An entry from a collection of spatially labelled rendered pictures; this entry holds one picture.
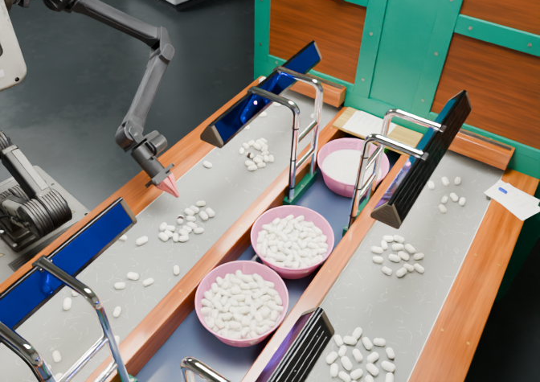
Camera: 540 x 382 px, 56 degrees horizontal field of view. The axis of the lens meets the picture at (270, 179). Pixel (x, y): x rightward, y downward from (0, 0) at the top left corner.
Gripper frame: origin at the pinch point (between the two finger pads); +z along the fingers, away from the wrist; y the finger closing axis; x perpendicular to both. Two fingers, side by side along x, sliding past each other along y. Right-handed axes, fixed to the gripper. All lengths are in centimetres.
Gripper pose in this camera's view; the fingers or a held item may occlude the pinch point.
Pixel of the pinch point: (177, 195)
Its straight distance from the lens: 170.1
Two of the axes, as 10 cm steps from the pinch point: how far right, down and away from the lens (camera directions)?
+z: 6.3, 7.6, 1.3
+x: -5.5, 3.2, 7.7
